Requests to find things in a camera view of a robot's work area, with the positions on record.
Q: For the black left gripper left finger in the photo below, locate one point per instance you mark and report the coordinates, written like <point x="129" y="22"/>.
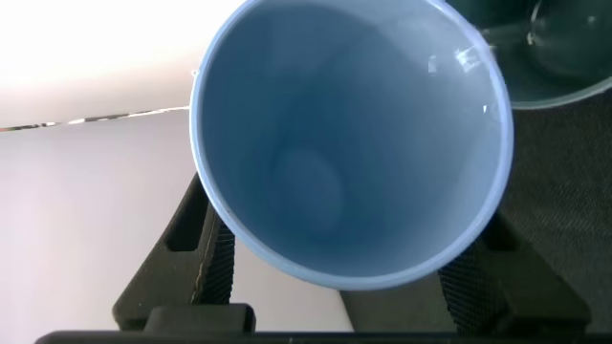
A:
<point x="177" y="277"/>

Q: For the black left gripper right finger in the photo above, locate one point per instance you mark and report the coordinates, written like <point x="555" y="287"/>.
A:
<point x="507" y="291"/>

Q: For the light blue plastic cup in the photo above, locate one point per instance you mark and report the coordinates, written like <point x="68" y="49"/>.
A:
<point x="354" y="143"/>

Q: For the black woven table cover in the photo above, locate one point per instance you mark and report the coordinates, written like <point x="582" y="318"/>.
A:
<point x="564" y="191"/>

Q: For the green plastic cup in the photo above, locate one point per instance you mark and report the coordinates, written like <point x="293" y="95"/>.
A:
<point x="559" y="52"/>

